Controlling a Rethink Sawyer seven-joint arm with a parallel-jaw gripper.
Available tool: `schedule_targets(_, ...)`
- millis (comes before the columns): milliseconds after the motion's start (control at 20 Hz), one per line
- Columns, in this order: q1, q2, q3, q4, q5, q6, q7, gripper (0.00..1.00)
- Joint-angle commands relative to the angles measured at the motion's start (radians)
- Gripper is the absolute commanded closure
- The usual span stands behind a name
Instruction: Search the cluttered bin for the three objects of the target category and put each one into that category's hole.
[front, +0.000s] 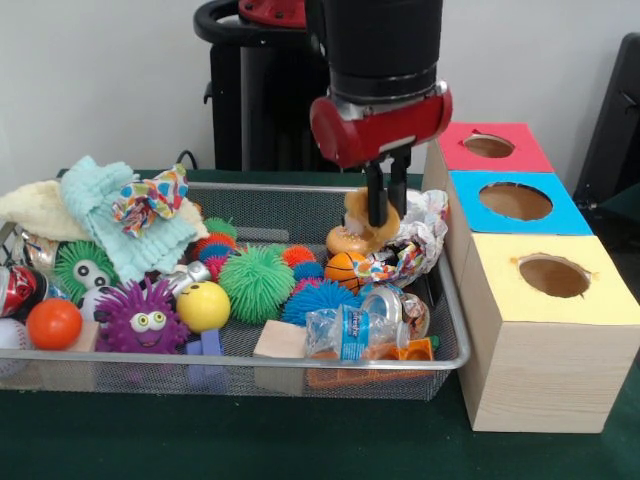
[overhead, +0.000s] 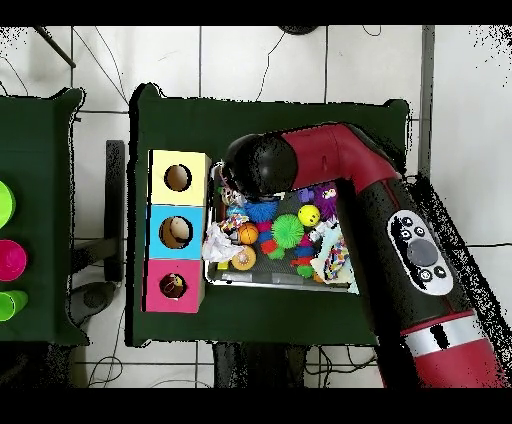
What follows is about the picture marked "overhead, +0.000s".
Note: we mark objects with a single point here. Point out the light blue knitted cloth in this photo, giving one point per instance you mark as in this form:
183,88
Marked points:
324,260

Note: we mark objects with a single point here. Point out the polka dot patterned cloth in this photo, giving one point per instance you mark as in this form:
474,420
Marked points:
337,258

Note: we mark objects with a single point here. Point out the yellow plush duck toy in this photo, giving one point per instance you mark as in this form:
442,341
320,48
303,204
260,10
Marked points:
171,285

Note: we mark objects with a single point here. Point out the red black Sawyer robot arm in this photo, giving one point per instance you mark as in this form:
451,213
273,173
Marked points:
384,240

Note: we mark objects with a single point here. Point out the shallow clear mesh bin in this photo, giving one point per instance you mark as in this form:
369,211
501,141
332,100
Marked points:
212,272

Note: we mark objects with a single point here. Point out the wooden box with three holes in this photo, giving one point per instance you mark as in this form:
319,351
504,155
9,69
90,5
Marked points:
178,216

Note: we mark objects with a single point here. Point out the large blue spiky ball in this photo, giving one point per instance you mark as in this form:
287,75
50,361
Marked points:
261,211

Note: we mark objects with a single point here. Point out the orange basketball toy ball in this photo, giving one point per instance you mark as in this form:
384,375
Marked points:
249,234

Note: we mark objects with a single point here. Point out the green spiky ball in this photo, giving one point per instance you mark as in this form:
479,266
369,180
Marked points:
288,232

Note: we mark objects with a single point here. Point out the tan orange ball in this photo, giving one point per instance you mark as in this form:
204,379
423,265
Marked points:
244,258

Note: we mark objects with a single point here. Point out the purple building block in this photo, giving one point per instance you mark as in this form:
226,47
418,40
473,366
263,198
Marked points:
306,194

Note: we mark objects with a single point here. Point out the yellow smiley ball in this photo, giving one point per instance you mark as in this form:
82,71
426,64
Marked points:
309,215

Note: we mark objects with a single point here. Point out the purple spiky ball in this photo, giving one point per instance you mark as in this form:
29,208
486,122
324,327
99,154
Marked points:
328,200

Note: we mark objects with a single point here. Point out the dark green table cloth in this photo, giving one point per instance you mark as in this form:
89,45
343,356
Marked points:
176,120

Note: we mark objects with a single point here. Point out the black panel on stand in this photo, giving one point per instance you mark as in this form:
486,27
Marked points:
115,208

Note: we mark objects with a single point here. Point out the black round base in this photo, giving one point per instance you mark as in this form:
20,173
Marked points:
298,29

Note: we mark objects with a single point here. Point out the side table with green cloth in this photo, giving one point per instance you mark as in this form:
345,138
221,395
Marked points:
48,160

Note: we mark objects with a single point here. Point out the pink plastic cup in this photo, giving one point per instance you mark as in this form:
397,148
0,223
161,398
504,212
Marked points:
10,260

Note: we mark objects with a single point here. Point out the yellow-green plastic cup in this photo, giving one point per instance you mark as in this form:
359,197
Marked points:
4,204

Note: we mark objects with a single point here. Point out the bright green plastic cup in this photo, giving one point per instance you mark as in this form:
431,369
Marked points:
11,305

